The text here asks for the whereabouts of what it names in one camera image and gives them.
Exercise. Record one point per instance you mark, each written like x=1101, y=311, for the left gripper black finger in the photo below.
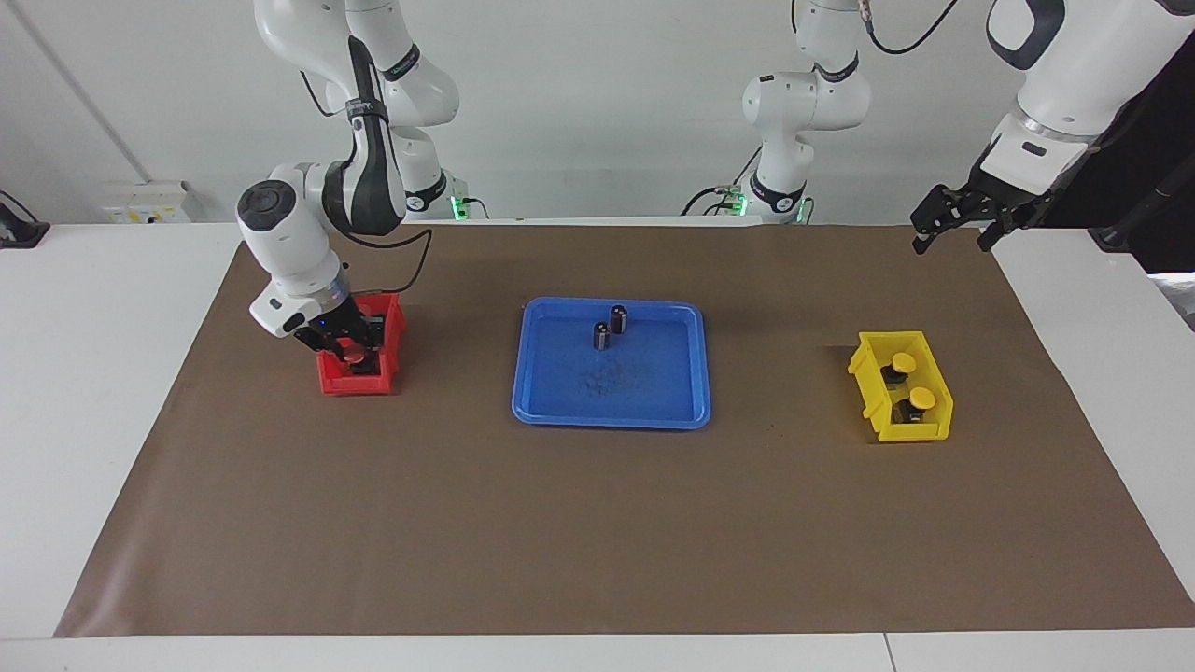
x=995, y=233
x=929, y=224

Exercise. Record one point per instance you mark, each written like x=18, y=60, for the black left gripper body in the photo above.
x=990, y=203

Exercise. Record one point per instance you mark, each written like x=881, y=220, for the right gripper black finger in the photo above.
x=332, y=359
x=374, y=345

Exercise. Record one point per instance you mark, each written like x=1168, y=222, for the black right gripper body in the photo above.
x=327, y=328

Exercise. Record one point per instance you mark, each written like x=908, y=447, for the red push button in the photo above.
x=353, y=354

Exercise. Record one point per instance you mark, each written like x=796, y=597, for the yellow push button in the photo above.
x=903, y=361
x=922, y=399

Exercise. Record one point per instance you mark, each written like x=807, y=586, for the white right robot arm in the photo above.
x=280, y=224

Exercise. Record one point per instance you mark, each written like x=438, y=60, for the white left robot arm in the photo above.
x=808, y=103

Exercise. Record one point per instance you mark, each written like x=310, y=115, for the blue plastic tray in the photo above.
x=653, y=392

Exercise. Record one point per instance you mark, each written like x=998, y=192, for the red plastic storage bin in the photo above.
x=359, y=384

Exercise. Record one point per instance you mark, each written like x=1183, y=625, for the black stand equipment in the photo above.
x=1158, y=140

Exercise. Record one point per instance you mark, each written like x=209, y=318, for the yellow plastic storage bin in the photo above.
x=924, y=431

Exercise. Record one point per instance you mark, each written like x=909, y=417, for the black cylindrical capacitor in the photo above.
x=618, y=318
x=601, y=335

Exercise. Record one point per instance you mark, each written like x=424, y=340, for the brown paper table mat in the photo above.
x=597, y=523

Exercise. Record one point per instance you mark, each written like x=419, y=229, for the white wall power outlet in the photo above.
x=145, y=201

